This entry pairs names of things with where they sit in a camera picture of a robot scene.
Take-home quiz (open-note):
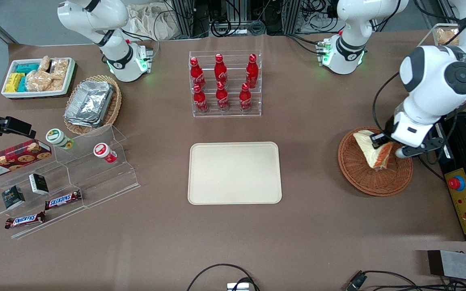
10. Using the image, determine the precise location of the green lidded yogurt cup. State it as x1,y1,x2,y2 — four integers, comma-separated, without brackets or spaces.
46,129,74,150

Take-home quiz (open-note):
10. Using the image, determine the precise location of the golden fried food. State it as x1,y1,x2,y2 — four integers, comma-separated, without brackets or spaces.
437,27,459,45

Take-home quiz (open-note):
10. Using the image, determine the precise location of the silver foil container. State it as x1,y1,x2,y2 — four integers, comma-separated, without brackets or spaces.
64,81,114,128

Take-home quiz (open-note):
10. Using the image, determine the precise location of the clear acrylic bottle rack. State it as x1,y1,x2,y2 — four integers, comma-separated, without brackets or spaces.
189,51,263,118

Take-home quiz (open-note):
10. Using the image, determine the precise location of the black looped cable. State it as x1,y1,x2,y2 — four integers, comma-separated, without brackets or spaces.
186,264,260,291

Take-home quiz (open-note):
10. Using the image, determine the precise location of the cream plastic tray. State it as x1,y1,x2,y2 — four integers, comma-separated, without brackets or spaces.
188,141,283,205

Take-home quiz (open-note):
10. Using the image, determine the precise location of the clear acrylic step shelf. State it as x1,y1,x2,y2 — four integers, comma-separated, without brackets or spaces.
53,124,141,209
0,152,87,240

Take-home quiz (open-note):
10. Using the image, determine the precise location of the aluminium frame post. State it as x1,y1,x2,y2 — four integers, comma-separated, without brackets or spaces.
282,0,302,35
169,0,201,39

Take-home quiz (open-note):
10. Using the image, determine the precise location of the red tartan cookie box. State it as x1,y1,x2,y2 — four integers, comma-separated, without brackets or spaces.
0,139,52,180

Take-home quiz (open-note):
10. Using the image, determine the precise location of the red lidded yogurt cup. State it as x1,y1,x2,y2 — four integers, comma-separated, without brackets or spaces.
93,143,117,163

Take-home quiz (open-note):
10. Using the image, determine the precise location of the triangular sandwich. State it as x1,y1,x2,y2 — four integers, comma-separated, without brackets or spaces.
353,130,394,171

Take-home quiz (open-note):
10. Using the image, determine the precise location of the black cable bundle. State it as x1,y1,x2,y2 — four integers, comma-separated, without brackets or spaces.
207,0,339,38

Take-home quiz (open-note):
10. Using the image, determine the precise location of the round brown wicker basket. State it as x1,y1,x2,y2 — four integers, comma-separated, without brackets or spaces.
337,127,413,197

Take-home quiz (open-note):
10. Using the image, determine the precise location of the Snickers chocolate bar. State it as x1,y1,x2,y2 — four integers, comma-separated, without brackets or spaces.
45,190,82,210
5,211,46,230

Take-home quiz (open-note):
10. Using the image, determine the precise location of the light oval wicker basket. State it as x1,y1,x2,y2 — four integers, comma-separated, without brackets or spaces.
64,75,122,136

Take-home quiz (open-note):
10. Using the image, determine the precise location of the black cable with connector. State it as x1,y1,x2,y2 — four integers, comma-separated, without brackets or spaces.
345,270,466,291

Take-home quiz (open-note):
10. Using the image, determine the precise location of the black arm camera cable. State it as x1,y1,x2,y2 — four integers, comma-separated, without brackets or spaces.
372,73,403,136

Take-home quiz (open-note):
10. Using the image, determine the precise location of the red cola bottle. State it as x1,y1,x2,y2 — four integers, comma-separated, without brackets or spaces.
214,54,228,83
246,54,259,87
216,81,230,112
239,83,253,112
193,84,209,114
190,57,206,89

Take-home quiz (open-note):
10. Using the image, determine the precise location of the white snack bin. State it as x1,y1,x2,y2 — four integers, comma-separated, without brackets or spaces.
2,57,76,99

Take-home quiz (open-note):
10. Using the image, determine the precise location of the small black box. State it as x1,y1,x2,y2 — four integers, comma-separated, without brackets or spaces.
29,173,49,196
2,185,26,210

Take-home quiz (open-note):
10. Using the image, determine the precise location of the white cloth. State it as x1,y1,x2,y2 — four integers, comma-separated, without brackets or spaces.
126,3,182,41

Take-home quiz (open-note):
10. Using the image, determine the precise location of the yellow snack packet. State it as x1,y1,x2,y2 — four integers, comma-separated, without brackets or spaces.
6,73,25,93

